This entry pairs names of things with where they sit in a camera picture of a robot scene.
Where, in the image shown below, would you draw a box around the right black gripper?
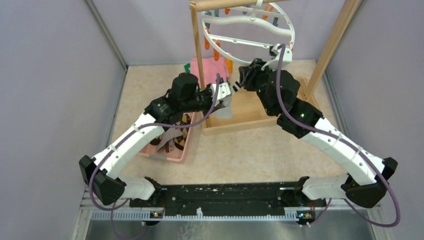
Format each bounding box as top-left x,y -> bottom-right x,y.
239,58 -> 279,117

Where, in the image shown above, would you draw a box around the brown argyle sock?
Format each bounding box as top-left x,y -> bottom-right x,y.
149,134 -> 165,146
173,113 -> 192,151

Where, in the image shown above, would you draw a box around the grey sock red stripes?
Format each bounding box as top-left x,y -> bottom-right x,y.
156,128 -> 182,153

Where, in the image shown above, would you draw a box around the white tall sock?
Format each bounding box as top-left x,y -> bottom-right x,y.
211,97 -> 233,120

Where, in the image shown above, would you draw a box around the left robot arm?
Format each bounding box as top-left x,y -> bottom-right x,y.
78,72 -> 235,211

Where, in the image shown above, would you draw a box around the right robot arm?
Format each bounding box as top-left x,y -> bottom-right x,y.
234,58 -> 398,208

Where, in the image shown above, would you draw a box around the wooden hanger rack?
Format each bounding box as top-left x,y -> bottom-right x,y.
189,0 -> 361,136

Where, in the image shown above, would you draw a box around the white round clip hanger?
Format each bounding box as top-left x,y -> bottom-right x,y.
197,0 -> 296,65

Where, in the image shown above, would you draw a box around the pink folded cloth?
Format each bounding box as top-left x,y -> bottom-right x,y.
189,57 -> 231,86

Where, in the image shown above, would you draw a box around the orange clip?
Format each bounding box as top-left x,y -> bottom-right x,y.
225,58 -> 234,74

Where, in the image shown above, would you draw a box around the green folded cloth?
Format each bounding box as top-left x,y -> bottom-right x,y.
183,63 -> 191,74

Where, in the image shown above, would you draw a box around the pink plastic basket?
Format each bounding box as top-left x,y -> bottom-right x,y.
138,112 -> 195,163

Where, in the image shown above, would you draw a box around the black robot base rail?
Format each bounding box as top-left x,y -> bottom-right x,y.
129,181 -> 327,217

